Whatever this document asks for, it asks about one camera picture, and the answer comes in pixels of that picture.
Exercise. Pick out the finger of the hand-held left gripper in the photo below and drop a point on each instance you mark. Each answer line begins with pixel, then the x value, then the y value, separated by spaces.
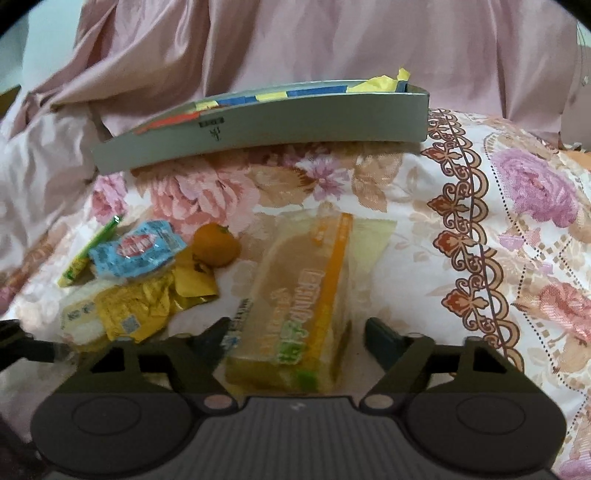
pixel 32 349

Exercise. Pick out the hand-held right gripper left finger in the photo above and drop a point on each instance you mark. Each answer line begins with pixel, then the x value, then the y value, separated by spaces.
pixel 216 338

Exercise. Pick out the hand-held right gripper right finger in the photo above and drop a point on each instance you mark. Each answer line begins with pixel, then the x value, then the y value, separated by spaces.
pixel 381 339

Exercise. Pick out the sliced bread packet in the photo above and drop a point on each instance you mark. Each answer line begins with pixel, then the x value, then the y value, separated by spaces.
pixel 286 295

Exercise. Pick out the light blue snack packet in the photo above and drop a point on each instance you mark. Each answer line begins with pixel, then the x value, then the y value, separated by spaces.
pixel 136 251

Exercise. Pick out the grey tray with colourful lining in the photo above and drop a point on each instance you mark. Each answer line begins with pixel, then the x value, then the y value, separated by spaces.
pixel 277 125

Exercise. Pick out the white snack packet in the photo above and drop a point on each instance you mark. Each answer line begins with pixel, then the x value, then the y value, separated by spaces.
pixel 81 318

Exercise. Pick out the gold foil snack packet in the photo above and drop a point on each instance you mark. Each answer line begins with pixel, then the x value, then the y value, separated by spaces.
pixel 194 281

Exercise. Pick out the crumpled yellow snack packet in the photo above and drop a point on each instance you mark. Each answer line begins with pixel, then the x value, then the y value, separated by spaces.
pixel 134 307

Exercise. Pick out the tangerine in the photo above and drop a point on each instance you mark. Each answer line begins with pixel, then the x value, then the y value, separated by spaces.
pixel 216 244

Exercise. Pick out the green stick packet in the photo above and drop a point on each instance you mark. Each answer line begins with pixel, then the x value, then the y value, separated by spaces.
pixel 90 251

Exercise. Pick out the pale pink quilt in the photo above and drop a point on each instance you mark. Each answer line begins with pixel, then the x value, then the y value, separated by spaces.
pixel 37 175

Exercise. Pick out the yellow crinkled packet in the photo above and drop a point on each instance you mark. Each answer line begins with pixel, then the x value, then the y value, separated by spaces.
pixel 381 83

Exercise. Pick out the pink satin curtain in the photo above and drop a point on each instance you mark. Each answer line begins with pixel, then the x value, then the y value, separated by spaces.
pixel 277 41

